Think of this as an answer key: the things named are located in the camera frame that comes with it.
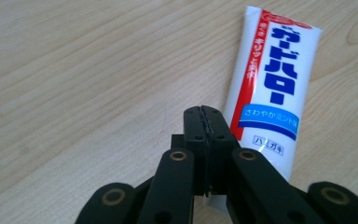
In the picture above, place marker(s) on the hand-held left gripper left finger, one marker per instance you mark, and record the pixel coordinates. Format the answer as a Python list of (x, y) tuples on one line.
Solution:
[(195, 140)]

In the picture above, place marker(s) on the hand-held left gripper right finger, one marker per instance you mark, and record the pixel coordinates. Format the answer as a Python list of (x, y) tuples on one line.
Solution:
[(219, 140)]

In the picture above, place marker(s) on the white toothpaste tube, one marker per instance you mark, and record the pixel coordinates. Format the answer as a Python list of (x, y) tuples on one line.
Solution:
[(270, 87)]

